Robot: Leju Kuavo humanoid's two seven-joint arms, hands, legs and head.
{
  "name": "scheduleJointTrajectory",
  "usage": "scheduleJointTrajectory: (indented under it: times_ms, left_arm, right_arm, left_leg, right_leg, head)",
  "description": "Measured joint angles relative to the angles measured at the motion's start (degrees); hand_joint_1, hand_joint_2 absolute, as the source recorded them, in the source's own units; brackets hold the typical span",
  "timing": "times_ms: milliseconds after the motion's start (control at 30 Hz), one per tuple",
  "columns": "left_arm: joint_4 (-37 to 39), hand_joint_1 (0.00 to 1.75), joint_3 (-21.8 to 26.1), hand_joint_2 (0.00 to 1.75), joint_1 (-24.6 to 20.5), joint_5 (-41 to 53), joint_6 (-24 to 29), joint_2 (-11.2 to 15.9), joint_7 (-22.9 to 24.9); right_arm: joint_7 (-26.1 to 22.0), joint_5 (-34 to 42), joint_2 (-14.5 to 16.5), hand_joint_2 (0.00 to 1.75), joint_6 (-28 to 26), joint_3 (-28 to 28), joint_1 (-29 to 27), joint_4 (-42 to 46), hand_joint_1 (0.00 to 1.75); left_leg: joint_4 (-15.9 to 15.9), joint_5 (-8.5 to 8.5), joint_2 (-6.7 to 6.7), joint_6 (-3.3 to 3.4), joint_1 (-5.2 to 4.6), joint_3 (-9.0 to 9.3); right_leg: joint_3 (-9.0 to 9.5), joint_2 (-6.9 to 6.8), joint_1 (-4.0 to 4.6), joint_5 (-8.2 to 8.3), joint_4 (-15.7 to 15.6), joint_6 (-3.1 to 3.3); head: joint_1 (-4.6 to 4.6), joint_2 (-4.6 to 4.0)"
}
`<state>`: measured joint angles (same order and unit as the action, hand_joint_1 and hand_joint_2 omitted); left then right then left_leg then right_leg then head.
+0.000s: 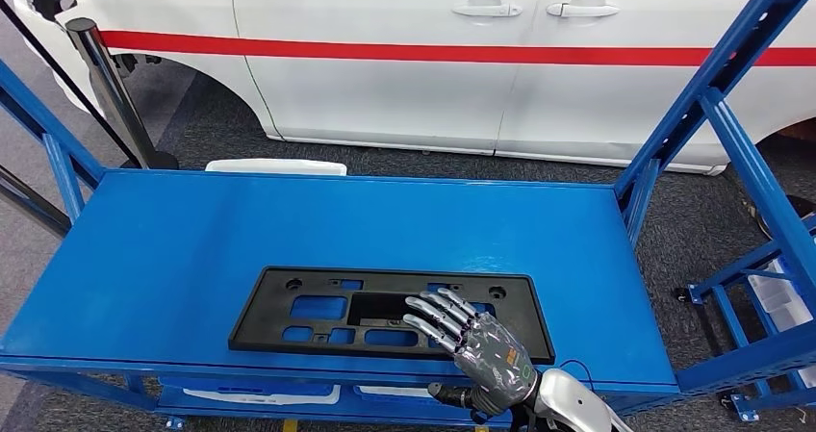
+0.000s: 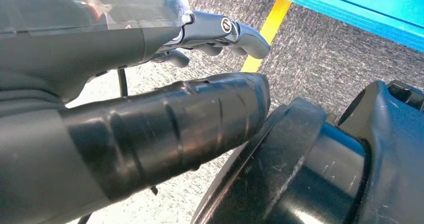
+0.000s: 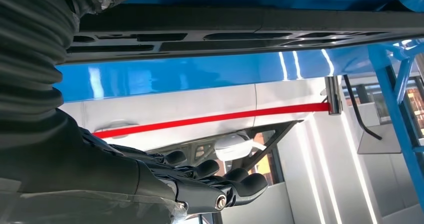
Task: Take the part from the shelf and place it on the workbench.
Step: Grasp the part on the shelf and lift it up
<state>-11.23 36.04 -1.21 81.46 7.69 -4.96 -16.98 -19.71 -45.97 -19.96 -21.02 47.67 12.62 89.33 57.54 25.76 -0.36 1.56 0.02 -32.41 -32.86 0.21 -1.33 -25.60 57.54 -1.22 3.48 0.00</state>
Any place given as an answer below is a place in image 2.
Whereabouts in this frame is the blue metal shelf rack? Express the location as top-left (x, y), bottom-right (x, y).
top-left (247, 0), bottom-right (424, 53)

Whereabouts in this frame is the yellow floor tape square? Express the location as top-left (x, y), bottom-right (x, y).
top-left (240, 0), bottom-right (293, 73)

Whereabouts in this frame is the black thin cable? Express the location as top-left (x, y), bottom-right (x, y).
top-left (76, 68), bottom-right (129, 224)

